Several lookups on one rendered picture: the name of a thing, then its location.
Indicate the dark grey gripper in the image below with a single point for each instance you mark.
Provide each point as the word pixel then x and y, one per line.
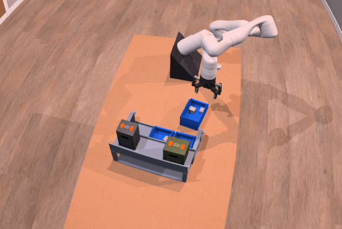
pixel 206 84

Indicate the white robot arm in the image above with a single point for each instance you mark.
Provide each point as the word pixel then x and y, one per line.
pixel 231 33

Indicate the blue bin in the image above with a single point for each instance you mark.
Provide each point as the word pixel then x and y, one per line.
pixel 191 120
pixel 184 136
pixel 159 133

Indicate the dark grey tool case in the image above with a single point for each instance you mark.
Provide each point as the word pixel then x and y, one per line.
pixel 128 134

